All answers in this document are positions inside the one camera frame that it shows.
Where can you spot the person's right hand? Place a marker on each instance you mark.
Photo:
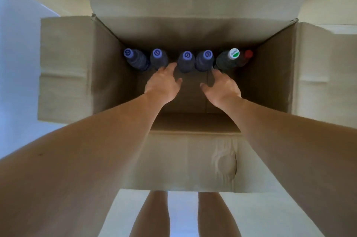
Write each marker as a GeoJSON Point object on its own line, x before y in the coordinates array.
{"type": "Point", "coordinates": [223, 91]}

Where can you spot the person's left hand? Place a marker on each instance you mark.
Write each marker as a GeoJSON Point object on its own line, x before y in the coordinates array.
{"type": "Point", "coordinates": [163, 86]}

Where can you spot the group of bottles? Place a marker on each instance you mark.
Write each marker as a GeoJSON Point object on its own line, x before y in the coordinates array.
{"type": "Point", "coordinates": [157, 58]}

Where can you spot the brown cardboard box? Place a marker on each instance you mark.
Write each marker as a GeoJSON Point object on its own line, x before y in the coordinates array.
{"type": "Point", "coordinates": [181, 161]}

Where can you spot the person's right forearm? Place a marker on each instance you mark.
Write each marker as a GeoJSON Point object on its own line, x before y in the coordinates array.
{"type": "Point", "coordinates": [301, 147]}

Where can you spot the person's left forearm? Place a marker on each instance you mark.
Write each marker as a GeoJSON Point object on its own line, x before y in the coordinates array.
{"type": "Point", "coordinates": [69, 161]}

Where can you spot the person's right leg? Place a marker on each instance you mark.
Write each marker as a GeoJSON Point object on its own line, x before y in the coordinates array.
{"type": "Point", "coordinates": [217, 217]}

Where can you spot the person's leg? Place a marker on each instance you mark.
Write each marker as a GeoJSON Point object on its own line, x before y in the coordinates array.
{"type": "Point", "coordinates": [217, 217]}
{"type": "Point", "coordinates": [152, 217]}

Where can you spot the person's left leg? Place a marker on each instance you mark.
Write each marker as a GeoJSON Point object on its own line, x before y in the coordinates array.
{"type": "Point", "coordinates": [152, 217]}

